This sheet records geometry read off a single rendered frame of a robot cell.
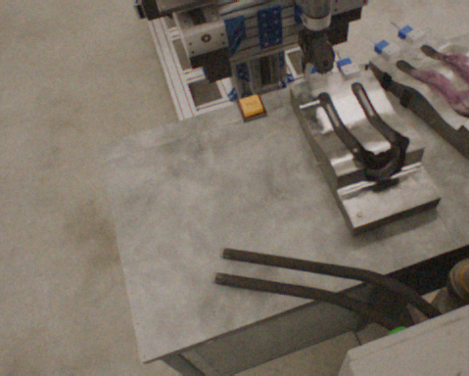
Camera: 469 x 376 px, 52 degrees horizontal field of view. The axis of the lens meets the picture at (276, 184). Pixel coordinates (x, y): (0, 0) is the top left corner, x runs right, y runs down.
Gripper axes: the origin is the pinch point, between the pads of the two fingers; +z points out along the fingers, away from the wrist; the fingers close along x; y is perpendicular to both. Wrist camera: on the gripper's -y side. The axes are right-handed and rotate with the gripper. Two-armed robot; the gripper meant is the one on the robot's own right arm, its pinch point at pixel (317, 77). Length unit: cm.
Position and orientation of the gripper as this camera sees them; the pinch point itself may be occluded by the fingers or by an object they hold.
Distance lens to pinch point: 152.2
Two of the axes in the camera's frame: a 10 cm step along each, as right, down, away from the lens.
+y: -3.3, -8.1, 4.8
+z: 0.5, 4.9, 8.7
